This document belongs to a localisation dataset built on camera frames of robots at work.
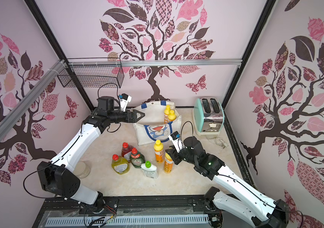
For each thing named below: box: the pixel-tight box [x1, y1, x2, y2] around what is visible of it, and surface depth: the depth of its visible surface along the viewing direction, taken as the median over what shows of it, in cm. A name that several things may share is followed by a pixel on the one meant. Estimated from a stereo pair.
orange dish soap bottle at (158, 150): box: [153, 139, 164, 164], surface depth 77 cm
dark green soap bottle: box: [129, 147, 146, 169], surface depth 81 cm
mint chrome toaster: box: [192, 96, 225, 137], surface depth 99 cm
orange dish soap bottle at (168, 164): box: [163, 152, 174, 174], surface depth 76 cm
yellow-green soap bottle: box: [111, 153, 131, 175], surface depth 79 cm
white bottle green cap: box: [140, 160, 159, 179], surface depth 75 cm
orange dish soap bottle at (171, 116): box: [167, 109, 177, 122], surface depth 90 cm
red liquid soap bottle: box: [121, 142, 134, 162], surface depth 81 cm
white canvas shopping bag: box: [133, 100, 182, 146], surface depth 96 cm
